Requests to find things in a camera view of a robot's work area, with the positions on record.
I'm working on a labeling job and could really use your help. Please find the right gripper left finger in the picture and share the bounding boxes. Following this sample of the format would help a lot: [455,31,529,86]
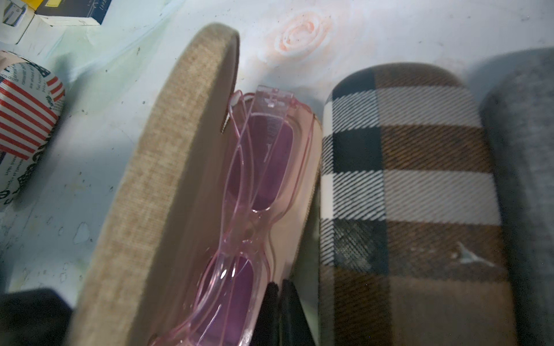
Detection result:
[250,282,280,346]

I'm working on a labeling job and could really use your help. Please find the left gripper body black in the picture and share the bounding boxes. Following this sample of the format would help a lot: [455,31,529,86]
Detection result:
[1,288,73,345]

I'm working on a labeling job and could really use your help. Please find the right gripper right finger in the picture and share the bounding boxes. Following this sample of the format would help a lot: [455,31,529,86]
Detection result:
[279,280,315,346]

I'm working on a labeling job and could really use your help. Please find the plaid case red glasses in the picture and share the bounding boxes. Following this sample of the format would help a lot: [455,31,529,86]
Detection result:
[318,63,517,345]

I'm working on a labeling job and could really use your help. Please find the beige case purple glasses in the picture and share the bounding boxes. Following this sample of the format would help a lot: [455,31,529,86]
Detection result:
[64,23,323,345]

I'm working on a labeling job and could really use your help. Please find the grey case tortoise glasses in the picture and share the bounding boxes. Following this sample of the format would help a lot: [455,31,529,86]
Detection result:
[480,48,553,345]

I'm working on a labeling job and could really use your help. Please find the beige case striped glasses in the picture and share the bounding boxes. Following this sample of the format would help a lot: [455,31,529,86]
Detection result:
[1,51,66,210]

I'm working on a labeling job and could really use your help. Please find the dark blue book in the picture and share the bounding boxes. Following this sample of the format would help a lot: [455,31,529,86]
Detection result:
[35,0,111,26]

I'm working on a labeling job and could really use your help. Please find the white eraser sharpener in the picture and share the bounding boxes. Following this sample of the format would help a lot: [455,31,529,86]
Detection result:
[1,0,35,45]

